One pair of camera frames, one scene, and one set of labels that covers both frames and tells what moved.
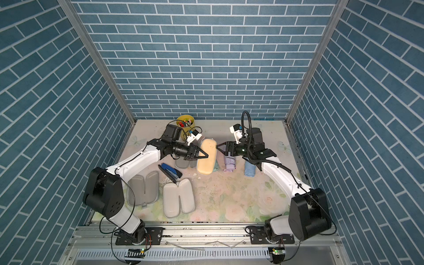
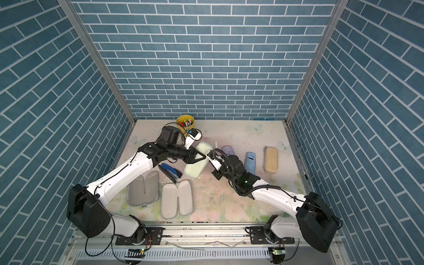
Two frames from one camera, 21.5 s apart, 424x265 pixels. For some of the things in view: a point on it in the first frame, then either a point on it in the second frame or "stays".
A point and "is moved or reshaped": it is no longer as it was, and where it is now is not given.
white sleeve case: (207, 166) is moved or reshaped
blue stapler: (172, 173) stays
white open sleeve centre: (171, 193) stays
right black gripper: (229, 146) -> (217, 174)
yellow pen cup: (186, 123) stays
